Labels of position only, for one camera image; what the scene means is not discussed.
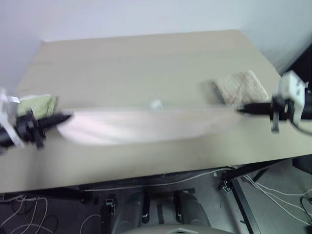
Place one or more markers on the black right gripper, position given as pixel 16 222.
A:
pixel 282 108

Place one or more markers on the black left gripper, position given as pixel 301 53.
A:
pixel 26 126

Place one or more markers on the white towel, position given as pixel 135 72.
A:
pixel 136 129

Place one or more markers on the green folded towel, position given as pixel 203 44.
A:
pixel 39 104

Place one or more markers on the beige folded towel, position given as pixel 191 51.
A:
pixel 241 87

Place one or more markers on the silver metal latch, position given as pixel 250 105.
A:
pixel 110 206
pixel 226 187

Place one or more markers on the dark grey rounded shell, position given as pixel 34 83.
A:
pixel 195 207
pixel 131 207

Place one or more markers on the grey rounded housing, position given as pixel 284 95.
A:
pixel 175 231

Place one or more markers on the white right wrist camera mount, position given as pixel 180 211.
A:
pixel 291 85

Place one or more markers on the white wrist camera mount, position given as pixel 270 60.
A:
pixel 291 85
pixel 7 112

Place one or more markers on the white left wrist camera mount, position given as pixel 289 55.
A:
pixel 7 112

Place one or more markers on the black metal table frame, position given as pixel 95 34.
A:
pixel 243 209

